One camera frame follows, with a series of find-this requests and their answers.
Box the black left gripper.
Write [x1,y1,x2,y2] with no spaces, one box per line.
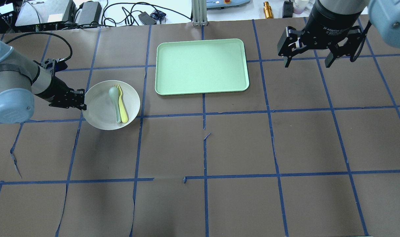
[35,76,87,111]

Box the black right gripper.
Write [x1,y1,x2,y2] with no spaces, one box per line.
[278,0,364,68]

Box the white round plate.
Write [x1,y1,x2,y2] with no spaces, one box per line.
[83,80,141,130]

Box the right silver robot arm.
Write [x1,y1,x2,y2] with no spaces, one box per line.
[278,0,400,68]

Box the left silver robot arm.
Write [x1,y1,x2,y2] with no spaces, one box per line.
[0,41,87,123]

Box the yellow plastic fork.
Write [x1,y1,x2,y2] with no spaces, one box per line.
[114,84,128,123]

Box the light green plastic spoon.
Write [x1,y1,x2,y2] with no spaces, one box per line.
[108,87,121,123]

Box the brass cylinder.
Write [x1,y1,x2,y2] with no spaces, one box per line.
[263,1,274,18]

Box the light green rectangular tray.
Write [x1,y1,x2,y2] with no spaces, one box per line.
[155,39,250,96]

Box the grey electronics box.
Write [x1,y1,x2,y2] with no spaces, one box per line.
[15,0,76,27]

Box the black power adapter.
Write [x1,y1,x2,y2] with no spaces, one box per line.
[138,12,157,25]

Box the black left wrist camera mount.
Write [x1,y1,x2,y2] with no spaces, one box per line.
[40,58,67,72]

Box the aluminium frame post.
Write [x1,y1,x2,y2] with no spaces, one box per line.
[191,0,208,27]

